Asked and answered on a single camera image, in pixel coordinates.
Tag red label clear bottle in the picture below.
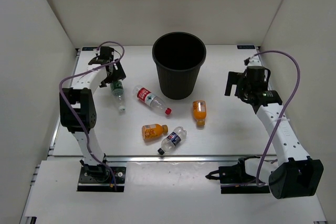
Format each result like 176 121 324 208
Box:
133 85 172 116

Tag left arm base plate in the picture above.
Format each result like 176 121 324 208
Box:
77 166 127 193

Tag orange juice bottle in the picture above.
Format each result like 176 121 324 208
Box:
141 124 169 142

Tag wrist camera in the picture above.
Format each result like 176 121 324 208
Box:
88 46 114 65
244 56 262 67

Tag green label clear bottle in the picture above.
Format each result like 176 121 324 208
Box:
110 80 125 112

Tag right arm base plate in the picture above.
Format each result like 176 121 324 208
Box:
205 156 270 195

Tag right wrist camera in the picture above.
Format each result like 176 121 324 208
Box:
244 56 262 67

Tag black plastic waste bin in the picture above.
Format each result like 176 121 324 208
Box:
152 31 206 100

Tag orange juice bottle label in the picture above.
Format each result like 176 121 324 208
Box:
193 100 206 127

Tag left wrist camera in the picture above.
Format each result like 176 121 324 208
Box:
88 46 114 65

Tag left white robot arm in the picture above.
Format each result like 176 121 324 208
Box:
59 62 126 182

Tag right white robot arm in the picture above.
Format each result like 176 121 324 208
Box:
225 66 324 199

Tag blue label clear bottle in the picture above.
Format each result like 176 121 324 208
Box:
157 126 187 155

